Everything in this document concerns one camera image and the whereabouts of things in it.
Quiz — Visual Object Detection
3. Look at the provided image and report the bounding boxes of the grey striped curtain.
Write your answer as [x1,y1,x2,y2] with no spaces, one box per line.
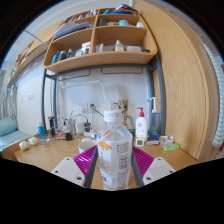
[0,84,18,121]

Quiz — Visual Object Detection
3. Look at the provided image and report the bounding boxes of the white tape roll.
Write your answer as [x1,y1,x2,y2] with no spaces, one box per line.
[28,136,40,147]
[18,140,30,151]

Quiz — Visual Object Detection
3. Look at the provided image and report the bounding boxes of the striped green white curtain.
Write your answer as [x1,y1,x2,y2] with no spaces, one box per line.
[203,43,224,150]

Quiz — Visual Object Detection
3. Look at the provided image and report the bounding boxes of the white charger block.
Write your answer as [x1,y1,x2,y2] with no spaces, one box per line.
[75,122,86,135]

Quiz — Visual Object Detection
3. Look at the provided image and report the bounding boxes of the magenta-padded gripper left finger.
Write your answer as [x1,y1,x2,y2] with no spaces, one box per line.
[50,144,100,190]

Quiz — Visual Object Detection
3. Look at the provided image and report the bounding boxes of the small black adapter block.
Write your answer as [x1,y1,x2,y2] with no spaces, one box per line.
[64,131,74,142]

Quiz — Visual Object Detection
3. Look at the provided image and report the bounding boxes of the small white pink box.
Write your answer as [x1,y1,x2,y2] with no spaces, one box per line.
[159,134,176,145]

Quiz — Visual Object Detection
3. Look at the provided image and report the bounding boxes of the wooden wardrobe side panel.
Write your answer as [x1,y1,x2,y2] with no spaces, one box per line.
[133,0,219,163]

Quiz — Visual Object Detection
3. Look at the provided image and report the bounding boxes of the small blue bottle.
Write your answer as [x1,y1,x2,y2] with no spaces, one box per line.
[37,121,47,139]

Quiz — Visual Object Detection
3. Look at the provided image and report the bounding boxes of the white pump bottle red top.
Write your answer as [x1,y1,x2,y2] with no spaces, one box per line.
[134,107,149,143]

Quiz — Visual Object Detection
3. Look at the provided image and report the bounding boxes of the teal pillow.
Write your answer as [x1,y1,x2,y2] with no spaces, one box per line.
[0,117,18,137]

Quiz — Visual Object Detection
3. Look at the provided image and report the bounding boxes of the small white desk clock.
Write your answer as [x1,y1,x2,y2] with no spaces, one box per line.
[134,137,146,148]

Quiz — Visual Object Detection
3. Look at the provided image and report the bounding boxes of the long wooden wall shelf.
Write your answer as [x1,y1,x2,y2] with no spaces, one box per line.
[6,29,57,88]

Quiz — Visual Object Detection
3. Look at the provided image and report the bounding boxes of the blue spray bottle white nozzle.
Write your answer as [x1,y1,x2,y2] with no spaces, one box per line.
[147,96,162,136]

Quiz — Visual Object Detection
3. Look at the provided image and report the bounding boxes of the clear plastic water bottle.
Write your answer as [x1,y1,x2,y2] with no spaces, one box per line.
[95,109,134,191]

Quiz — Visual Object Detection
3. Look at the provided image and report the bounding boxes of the blue flat box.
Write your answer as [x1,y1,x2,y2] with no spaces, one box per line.
[146,133,161,146]

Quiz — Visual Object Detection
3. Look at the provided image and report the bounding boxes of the tall black device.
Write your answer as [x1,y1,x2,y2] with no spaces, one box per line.
[48,115,57,137]

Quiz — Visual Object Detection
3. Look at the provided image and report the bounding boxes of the white ceramic cup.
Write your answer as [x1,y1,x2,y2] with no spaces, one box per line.
[77,139,98,155]

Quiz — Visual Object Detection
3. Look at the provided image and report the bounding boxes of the wooden shelf unit with items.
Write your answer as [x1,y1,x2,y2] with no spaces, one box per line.
[43,3,159,74]

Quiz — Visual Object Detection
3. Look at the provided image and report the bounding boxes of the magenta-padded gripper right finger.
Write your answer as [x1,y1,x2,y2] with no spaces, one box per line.
[131,146,177,189]

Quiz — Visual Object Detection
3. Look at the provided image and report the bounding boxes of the grey metal shelf frame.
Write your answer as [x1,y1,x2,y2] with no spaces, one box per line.
[40,54,167,137]

